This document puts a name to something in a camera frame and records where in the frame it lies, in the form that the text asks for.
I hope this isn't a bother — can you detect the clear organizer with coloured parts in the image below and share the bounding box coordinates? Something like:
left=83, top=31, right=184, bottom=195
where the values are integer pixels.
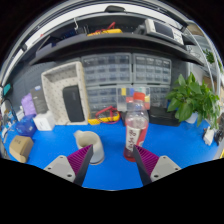
left=116, top=85, right=152, bottom=112

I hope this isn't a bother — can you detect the clear red-capped drink bottle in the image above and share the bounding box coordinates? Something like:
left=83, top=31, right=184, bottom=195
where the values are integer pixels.
left=123, top=91, right=150, bottom=162

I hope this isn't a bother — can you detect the black wall shelf unit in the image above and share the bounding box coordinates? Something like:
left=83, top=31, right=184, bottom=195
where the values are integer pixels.
left=19, top=4, right=205, bottom=68

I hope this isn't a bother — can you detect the dark grey flat box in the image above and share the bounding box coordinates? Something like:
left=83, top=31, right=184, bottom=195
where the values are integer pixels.
left=30, top=85, right=49, bottom=115

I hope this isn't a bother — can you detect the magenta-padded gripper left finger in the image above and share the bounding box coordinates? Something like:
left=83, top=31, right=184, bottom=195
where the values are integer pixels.
left=43, top=143, right=95, bottom=187

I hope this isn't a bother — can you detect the grey small-parts drawer cabinet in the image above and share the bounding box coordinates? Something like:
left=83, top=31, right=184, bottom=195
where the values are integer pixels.
left=81, top=52, right=133, bottom=88
left=149, top=85, right=172, bottom=109
left=85, top=86, right=118, bottom=118
left=132, top=52, right=173, bottom=87

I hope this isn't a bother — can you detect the purple plastic bag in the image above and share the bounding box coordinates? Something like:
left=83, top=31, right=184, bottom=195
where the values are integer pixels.
left=20, top=92, right=38, bottom=118

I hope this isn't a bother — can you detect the white power adapter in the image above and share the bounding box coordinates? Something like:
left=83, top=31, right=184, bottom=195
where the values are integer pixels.
left=202, top=126, right=217, bottom=147

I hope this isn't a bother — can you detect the white perforated tray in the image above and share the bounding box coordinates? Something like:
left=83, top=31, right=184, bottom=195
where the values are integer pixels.
left=41, top=61, right=91, bottom=127

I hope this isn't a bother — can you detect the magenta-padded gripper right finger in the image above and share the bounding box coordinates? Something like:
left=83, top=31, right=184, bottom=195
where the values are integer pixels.
left=132, top=144, right=182, bottom=187

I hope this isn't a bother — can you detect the yellow multimeter with red leads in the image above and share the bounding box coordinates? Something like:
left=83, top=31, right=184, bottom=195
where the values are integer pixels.
left=87, top=105, right=122, bottom=127

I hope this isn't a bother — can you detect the plain black box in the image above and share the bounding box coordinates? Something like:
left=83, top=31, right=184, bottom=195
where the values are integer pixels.
left=147, top=106, right=182, bottom=128

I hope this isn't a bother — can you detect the blue carton box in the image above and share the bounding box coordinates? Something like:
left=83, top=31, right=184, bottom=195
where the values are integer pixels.
left=15, top=114, right=38, bottom=138

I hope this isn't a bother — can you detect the grey and white mug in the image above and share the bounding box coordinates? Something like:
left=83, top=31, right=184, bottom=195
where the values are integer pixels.
left=73, top=129, right=106, bottom=166

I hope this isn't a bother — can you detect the brown cardboard box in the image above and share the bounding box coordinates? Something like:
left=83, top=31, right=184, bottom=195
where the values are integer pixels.
left=8, top=134, right=35, bottom=164

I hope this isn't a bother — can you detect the green potted plant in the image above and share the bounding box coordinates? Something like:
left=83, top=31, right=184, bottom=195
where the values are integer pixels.
left=165, top=72, right=222, bottom=130

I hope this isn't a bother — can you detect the black zip case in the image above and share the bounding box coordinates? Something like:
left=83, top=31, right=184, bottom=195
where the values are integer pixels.
left=62, top=84, right=86, bottom=123

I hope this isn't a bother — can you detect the white carton box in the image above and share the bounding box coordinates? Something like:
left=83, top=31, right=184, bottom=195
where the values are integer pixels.
left=32, top=111, right=57, bottom=132

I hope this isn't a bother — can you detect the white metal shelf rack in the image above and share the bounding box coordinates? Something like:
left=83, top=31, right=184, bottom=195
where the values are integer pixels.
left=183, top=19, right=224, bottom=101

